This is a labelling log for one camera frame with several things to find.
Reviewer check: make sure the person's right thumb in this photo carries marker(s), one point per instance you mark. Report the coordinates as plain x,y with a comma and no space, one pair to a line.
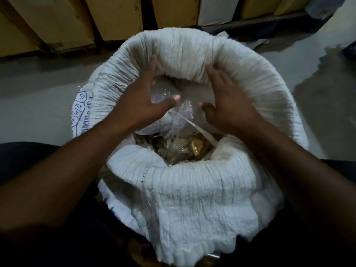
206,108

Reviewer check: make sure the person's right hand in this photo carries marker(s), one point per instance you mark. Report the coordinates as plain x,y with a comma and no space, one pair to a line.
232,105

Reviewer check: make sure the clear plastic bag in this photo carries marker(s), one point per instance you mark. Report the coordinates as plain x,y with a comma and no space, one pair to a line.
169,113

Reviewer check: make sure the person's right forearm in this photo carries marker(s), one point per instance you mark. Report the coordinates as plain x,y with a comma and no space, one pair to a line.
303,180

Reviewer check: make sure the white woven sack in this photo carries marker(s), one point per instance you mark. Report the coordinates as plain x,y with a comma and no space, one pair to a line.
194,191

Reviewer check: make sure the person's left thumb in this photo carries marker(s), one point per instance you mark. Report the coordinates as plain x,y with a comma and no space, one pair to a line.
166,102

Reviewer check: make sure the person's left forearm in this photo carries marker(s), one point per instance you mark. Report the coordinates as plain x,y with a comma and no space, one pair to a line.
59,175

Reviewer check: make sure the person's left hand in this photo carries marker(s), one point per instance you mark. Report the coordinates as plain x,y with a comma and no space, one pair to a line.
136,104

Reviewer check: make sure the white board panel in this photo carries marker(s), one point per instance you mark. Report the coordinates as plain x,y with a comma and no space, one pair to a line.
217,9

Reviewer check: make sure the person's dark trousers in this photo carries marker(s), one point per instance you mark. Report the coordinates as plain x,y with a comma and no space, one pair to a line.
41,241

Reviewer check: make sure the clear plastic sheet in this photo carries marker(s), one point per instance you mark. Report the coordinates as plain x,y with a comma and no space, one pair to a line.
324,6

